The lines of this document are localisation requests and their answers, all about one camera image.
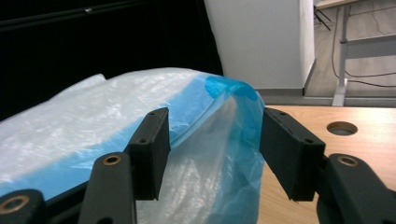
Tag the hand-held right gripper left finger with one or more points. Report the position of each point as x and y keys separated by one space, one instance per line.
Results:
x=149 y=155

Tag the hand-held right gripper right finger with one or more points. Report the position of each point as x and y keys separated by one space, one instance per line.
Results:
x=292 y=155

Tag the bin with white bag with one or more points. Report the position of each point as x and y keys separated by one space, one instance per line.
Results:
x=93 y=124

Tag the white cabinet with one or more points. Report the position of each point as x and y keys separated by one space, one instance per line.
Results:
x=258 y=40

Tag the dark curtain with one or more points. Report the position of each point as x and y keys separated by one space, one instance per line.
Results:
x=93 y=46

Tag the white metal desk frame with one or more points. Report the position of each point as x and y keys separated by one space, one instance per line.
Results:
x=342 y=46

